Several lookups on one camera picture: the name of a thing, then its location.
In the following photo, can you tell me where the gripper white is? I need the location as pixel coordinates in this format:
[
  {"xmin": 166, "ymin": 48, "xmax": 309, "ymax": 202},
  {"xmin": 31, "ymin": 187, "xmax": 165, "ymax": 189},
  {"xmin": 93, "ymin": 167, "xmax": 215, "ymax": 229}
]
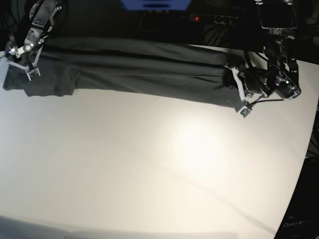
[
  {"xmin": 222, "ymin": 64, "xmax": 301, "ymax": 118},
  {"xmin": 0, "ymin": 37, "xmax": 44, "ymax": 81}
]

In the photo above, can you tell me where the grey T-shirt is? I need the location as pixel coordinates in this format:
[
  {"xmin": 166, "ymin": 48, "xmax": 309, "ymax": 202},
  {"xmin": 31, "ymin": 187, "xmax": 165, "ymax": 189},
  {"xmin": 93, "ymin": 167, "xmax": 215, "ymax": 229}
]
[{"xmin": 3, "ymin": 37, "xmax": 245, "ymax": 108}]

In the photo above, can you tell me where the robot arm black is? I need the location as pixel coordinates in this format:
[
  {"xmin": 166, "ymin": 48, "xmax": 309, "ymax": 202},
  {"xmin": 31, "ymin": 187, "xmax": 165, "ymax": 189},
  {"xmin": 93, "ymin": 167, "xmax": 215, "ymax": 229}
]
[
  {"xmin": 0, "ymin": 0, "xmax": 68, "ymax": 81},
  {"xmin": 225, "ymin": 0, "xmax": 301, "ymax": 118}
]

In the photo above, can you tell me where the black power strip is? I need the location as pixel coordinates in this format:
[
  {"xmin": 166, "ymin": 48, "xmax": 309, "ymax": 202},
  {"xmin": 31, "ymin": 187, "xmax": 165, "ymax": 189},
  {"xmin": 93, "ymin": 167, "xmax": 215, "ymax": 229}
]
[{"xmin": 189, "ymin": 14, "xmax": 244, "ymax": 25}]

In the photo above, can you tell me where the blue box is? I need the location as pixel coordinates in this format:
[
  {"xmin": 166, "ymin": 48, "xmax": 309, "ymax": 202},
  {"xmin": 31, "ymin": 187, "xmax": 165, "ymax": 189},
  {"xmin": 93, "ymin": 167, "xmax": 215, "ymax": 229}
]
[{"xmin": 121, "ymin": 0, "xmax": 191, "ymax": 11}]

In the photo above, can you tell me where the black OpenArm base box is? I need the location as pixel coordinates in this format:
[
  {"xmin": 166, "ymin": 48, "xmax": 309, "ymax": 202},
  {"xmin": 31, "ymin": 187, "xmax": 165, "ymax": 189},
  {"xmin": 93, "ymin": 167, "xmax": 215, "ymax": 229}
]
[{"xmin": 275, "ymin": 156, "xmax": 319, "ymax": 239}]

